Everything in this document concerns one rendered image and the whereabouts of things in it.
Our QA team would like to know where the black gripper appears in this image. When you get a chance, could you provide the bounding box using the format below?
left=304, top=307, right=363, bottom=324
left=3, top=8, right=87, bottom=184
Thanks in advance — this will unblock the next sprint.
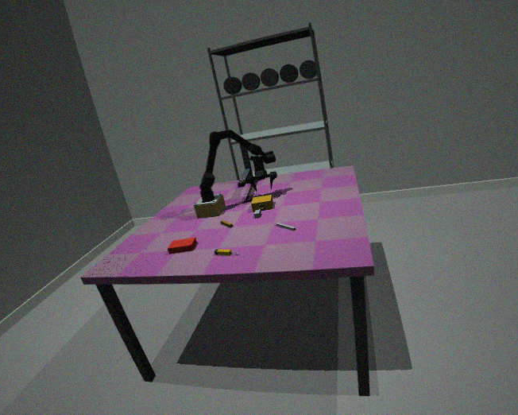
left=245, top=165, right=277, bottom=192

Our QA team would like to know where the red rectangular block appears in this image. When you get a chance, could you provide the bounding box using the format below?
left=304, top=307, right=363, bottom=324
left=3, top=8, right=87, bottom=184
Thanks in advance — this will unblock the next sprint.
left=168, top=238, right=197, bottom=254

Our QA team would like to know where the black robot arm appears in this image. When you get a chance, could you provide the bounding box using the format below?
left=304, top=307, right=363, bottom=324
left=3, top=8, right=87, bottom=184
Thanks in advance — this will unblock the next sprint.
left=199, top=130, right=276, bottom=203

